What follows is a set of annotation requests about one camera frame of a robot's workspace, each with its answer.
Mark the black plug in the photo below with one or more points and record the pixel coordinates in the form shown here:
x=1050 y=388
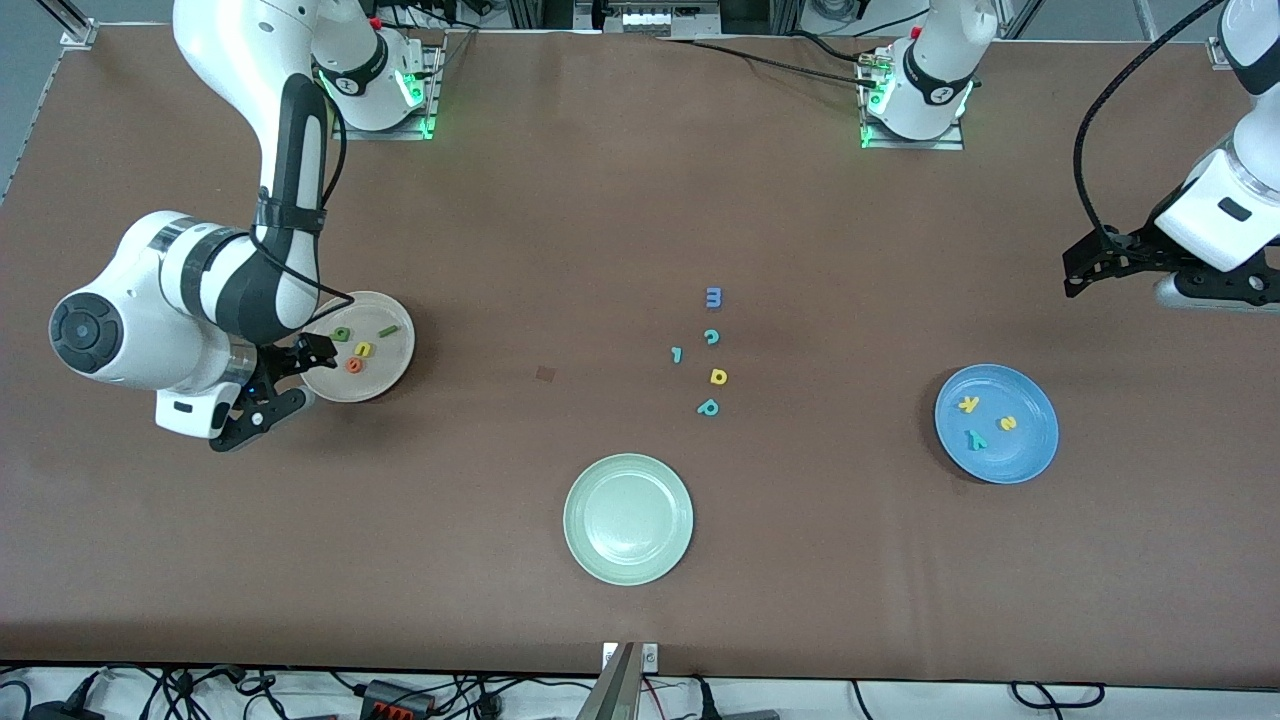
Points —
x=703 y=700

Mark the pale green plate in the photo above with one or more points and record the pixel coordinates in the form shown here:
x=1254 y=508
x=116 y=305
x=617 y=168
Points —
x=628 y=520

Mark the blue plate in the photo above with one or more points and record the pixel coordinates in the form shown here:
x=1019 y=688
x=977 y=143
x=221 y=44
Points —
x=1020 y=460

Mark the teal letter A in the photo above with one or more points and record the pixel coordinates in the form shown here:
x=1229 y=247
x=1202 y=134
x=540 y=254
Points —
x=700 y=411

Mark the silver terminal block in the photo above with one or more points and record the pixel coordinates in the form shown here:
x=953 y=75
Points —
x=645 y=20

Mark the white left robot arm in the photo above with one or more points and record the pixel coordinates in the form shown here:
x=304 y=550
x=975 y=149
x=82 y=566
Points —
x=940 y=60

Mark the grey metal bar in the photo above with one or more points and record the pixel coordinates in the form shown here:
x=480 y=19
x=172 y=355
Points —
x=615 y=690

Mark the black power strip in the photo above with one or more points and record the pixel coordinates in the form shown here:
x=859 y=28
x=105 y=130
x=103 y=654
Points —
x=395 y=700

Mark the teal letter Y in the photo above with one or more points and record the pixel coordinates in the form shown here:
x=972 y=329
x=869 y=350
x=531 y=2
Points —
x=976 y=441

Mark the black power adapter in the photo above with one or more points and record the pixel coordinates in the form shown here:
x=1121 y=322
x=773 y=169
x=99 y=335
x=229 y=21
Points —
x=60 y=712

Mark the aluminium corner bracket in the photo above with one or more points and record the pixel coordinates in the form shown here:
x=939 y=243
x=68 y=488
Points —
x=78 y=35

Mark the yellow letter K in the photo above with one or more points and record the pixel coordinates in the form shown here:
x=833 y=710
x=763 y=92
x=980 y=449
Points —
x=968 y=405

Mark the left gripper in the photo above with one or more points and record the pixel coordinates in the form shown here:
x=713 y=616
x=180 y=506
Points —
x=1140 y=246

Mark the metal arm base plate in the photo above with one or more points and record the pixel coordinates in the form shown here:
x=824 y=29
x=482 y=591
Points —
x=915 y=143
x=385 y=134

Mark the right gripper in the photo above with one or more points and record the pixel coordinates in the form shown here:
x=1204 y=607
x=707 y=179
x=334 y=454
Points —
x=283 y=361

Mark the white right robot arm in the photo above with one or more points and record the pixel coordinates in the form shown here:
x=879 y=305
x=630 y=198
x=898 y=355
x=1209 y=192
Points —
x=230 y=40

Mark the brown table mat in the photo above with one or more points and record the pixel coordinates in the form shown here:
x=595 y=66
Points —
x=800 y=550

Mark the beige brown plate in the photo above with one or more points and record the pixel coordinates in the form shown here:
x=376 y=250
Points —
x=385 y=370

